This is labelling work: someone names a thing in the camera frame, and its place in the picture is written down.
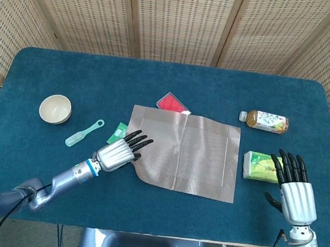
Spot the brown woven placemat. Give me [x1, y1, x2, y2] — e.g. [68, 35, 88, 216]
[119, 103, 245, 204]

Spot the green sachet packet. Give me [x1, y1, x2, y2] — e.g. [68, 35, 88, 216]
[106, 120, 130, 147]

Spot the mint green brush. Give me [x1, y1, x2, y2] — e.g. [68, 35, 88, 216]
[64, 115, 106, 152]

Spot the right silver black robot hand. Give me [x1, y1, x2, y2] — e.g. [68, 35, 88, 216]
[260, 147, 325, 228]

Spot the red ink pad case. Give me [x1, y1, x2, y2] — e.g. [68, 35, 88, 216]
[155, 90, 194, 115]

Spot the light brown bowl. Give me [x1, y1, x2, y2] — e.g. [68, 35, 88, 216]
[37, 92, 74, 127]

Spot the green yellow tissue pack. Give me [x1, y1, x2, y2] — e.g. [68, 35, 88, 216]
[240, 150, 289, 185]

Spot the blue hanging cable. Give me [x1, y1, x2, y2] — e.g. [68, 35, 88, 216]
[53, 224, 65, 247]

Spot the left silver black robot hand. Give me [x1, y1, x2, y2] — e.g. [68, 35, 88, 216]
[91, 124, 155, 178]

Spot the dark teal cloth-covered table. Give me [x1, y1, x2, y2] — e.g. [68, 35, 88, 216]
[0, 42, 330, 247]

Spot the woven bamboo folding screen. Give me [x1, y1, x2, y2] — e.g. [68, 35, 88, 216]
[0, 0, 330, 211]

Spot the tea bottle with label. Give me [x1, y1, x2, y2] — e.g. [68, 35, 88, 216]
[237, 108, 291, 136]

